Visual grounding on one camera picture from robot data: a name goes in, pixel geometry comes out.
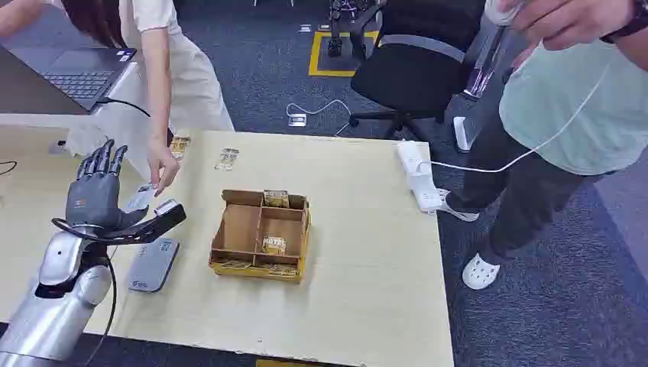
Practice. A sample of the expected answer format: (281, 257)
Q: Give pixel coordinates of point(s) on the black machine stand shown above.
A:
(335, 30)

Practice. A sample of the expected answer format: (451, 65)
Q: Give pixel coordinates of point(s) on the person's hand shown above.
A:
(562, 20)
(162, 164)

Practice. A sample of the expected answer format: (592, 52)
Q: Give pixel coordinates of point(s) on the person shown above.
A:
(187, 76)
(557, 111)

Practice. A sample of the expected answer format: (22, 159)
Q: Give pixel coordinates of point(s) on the white shoe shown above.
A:
(479, 272)
(455, 210)

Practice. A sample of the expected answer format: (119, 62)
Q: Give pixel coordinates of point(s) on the gold printed card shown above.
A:
(276, 198)
(236, 264)
(281, 269)
(227, 159)
(274, 245)
(179, 147)

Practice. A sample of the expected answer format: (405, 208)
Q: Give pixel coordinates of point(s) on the clear plastic object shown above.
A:
(486, 61)

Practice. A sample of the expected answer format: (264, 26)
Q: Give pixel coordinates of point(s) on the white power strip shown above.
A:
(420, 177)

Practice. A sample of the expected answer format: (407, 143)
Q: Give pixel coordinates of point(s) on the wooden divided card box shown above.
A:
(238, 230)

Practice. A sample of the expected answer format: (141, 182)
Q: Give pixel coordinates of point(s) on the grey flat card reader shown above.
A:
(153, 264)

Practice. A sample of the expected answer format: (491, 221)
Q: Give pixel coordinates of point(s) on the dark grey laptop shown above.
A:
(76, 76)

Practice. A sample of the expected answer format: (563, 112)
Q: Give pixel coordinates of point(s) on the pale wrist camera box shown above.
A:
(165, 206)

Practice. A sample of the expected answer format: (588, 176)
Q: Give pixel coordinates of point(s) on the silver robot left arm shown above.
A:
(50, 314)

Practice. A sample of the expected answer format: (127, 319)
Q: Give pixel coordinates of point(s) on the black wristwatch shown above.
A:
(633, 23)

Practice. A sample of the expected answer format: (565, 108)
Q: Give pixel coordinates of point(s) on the black curved wrist bracket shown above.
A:
(147, 230)

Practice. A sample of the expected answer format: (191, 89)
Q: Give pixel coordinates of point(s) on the black office chair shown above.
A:
(410, 71)

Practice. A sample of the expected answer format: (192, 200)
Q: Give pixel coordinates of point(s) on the white card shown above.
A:
(140, 197)

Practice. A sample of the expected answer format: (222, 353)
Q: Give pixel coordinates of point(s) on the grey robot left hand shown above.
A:
(93, 197)

